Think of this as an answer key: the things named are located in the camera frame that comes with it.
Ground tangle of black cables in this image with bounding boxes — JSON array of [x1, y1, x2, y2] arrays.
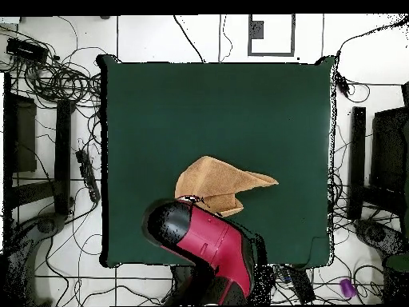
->
[[18, 57, 103, 108]]

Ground flat black box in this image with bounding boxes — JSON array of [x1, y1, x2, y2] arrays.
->
[[5, 38, 49, 63]]

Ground black metal frame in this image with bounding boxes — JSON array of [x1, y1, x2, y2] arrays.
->
[[347, 81, 409, 221], [2, 73, 76, 218]]

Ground dark green table cloth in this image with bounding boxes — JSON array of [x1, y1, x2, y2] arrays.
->
[[97, 54, 336, 269]]

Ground black power strip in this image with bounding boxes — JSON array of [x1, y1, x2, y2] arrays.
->
[[75, 150, 101, 203]]

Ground grey square floor marker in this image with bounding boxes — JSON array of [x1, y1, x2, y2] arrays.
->
[[247, 14, 296, 58]]

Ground black stand base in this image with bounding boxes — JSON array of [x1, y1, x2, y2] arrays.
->
[[352, 218, 409, 305], [6, 212, 68, 306]]

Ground thick black cable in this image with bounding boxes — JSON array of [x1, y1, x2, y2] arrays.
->
[[173, 14, 205, 63]]

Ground black plug adapter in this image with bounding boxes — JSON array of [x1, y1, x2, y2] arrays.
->
[[335, 71, 351, 98]]

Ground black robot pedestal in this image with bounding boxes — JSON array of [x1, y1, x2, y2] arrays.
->
[[170, 264, 205, 306]]

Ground black adapter box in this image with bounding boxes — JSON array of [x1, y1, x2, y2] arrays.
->
[[287, 266, 317, 305]]

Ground purple object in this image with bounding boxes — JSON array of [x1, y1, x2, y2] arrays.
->
[[339, 277, 356, 299]]

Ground tan terry towel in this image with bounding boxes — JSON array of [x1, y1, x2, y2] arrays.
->
[[174, 155, 280, 217]]

